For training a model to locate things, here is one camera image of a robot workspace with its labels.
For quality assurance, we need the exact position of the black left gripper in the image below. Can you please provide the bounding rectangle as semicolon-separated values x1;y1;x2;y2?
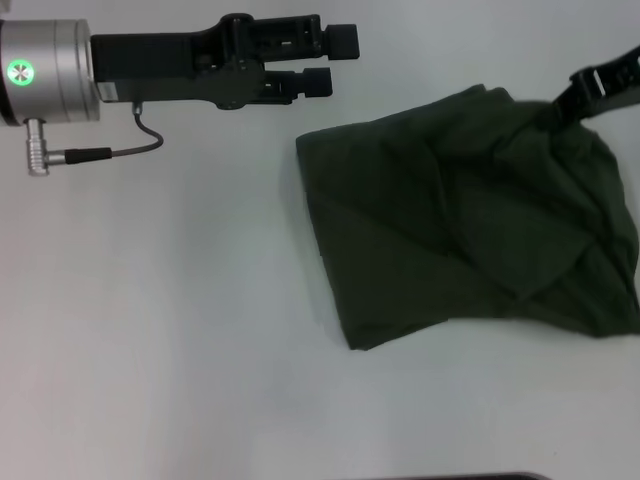
89;13;360;112

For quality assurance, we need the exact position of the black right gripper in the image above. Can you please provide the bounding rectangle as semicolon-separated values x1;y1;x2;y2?
548;42;640;132

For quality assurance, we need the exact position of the dark green FREE t-shirt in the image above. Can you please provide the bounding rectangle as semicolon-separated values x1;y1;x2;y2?
294;83;640;353

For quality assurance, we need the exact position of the thin dark cable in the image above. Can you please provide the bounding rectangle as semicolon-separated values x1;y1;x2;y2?
64;101;166;162

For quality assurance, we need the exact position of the silver elbow cable connector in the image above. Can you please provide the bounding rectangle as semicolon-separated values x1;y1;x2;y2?
25;117;71;177

